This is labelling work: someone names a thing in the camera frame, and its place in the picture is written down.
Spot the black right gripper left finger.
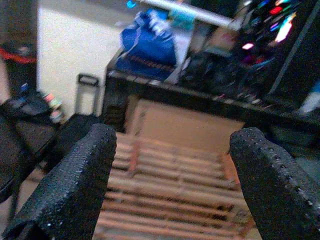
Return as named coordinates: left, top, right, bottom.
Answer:
left=0, top=122, right=118, bottom=240

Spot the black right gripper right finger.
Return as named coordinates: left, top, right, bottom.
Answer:
left=229, top=126, right=320, bottom=240

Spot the brown cardboard strip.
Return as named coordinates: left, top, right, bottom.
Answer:
left=92, top=132, right=263, bottom=240

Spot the black bin red band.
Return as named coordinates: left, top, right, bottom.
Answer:
left=0, top=42, right=38, bottom=96

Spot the black chair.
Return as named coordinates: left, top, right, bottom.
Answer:
left=0, top=94, right=61, bottom=201

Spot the brown cardboard box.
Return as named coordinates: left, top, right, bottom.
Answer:
left=124, top=97, right=246, bottom=151

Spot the black shelf board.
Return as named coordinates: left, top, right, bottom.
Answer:
left=104, top=69, right=320, bottom=131

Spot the computer with coloured lights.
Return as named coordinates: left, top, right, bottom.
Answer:
left=237, top=0, right=320, bottom=101

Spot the blue fabric bag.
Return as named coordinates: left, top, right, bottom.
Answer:
left=116, top=8, right=177, bottom=81

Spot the white pole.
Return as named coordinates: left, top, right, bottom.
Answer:
left=139, top=0, right=233, bottom=26

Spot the grey luggage handle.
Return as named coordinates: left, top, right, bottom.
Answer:
left=74, top=73, right=100, bottom=117

